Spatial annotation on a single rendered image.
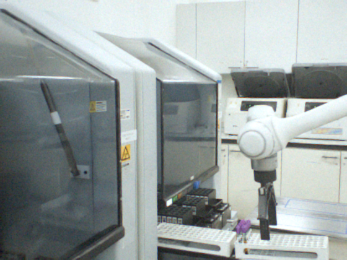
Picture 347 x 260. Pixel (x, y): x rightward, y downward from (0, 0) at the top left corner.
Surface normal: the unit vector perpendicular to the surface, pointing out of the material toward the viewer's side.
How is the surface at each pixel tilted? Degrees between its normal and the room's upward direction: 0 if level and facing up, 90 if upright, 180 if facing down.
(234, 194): 90
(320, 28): 90
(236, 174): 90
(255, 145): 93
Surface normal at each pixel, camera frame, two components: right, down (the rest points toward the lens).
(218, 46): -0.31, 0.11
